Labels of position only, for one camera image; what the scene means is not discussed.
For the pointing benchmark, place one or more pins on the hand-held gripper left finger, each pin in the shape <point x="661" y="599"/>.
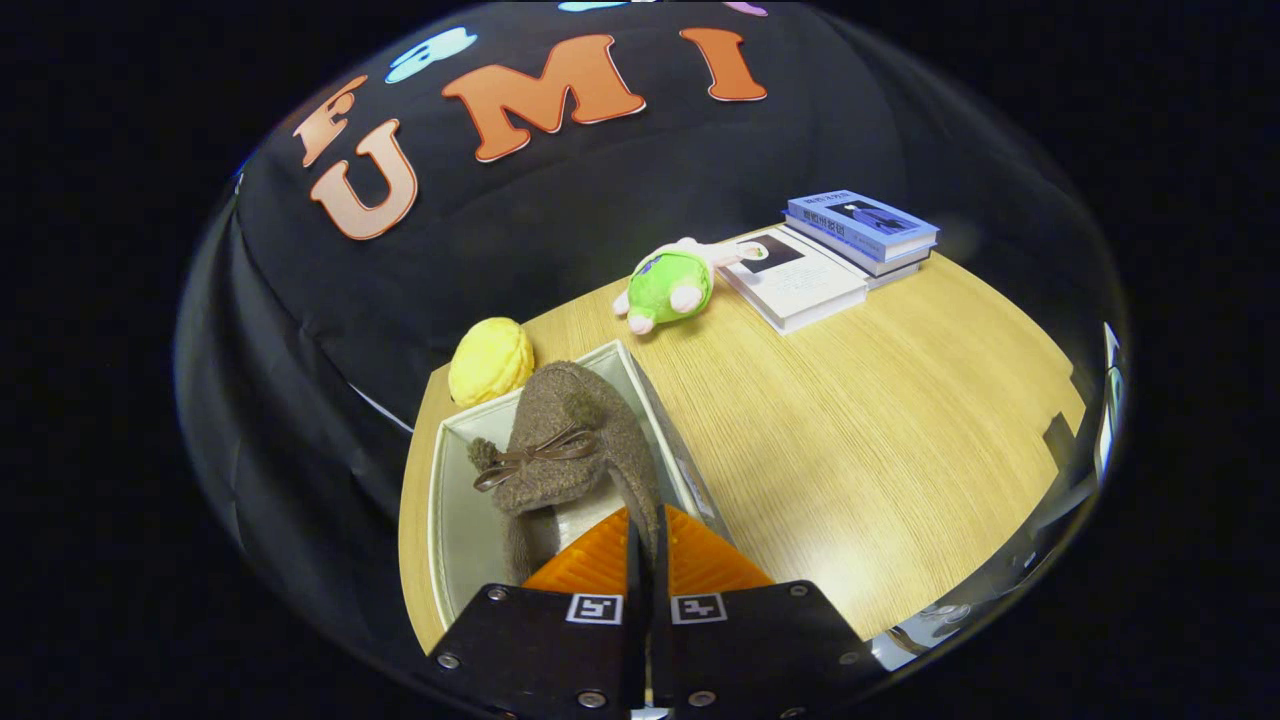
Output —
<point x="633" y="620"/>

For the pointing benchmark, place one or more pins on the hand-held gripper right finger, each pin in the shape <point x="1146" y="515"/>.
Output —
<point x="662" y="620"/>

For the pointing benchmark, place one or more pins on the grey storage box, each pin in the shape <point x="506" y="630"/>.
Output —
<point x="470" y="520"/>

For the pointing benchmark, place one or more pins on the brown fuzzy shoe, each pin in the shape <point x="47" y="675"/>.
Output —
<point x="570" y="420"/>

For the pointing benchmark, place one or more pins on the yellow plush ball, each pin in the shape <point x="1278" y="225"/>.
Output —
<point x="490" y="360"/>

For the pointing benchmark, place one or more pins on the green and pink plush toy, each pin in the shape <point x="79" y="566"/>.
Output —
<point x="675" y="285"/>

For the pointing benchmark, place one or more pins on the white portrait cover book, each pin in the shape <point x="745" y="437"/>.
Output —
<point x="800" y="285"/>

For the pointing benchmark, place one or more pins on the blue spine book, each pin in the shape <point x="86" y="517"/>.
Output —
<point x="830" y="233"/>

